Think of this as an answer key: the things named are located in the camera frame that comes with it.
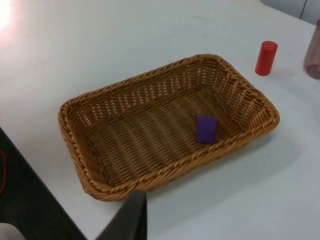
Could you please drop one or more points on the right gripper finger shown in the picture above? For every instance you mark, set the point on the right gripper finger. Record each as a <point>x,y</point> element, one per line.
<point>130,220</point>

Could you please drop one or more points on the pale brown wicker basket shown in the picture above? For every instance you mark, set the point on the pale brown wicker basket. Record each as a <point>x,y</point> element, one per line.
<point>150,130</point>

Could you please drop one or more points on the purple triangular block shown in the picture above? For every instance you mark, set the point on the purple triangular block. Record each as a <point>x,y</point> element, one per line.
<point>206,129</point>

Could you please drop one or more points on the red cylinder block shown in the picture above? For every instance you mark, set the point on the red cylinder block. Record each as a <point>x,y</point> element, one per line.
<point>265,58</point>

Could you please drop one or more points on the clear cup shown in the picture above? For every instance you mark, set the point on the clear cup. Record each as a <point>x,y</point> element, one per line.
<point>313,57</point>

